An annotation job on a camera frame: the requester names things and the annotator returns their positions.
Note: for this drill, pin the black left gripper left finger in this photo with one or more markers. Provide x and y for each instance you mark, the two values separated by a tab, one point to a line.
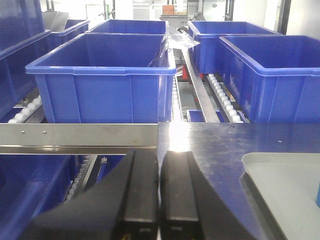
122	206

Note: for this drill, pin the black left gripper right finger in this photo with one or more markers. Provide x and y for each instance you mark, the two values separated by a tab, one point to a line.
190	207

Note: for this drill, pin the blue cube block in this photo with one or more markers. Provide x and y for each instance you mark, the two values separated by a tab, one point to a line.
317	199

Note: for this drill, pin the blue bin lower shelf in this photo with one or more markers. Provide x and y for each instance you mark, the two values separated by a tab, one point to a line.
30	185

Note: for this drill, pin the steel shelf crossbar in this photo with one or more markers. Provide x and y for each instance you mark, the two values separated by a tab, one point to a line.
76	138

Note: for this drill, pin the grey metal tray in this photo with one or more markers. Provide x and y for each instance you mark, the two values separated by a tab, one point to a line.
288	184

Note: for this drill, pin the blue bin front left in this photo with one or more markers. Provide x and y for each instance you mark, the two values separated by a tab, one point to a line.
107	78

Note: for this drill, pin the blue bin front right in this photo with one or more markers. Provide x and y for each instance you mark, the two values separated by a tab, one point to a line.
274	78

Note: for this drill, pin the clear plastic bag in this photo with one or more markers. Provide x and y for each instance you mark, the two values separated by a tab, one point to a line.
173	39

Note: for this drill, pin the blue bin rear left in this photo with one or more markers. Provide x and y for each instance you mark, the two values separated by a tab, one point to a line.
121	26

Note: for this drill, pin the blue bin far left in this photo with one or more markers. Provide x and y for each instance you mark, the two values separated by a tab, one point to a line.
23	39

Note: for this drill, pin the white roller conveyor rail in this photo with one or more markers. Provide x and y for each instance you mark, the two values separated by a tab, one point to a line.
227	106

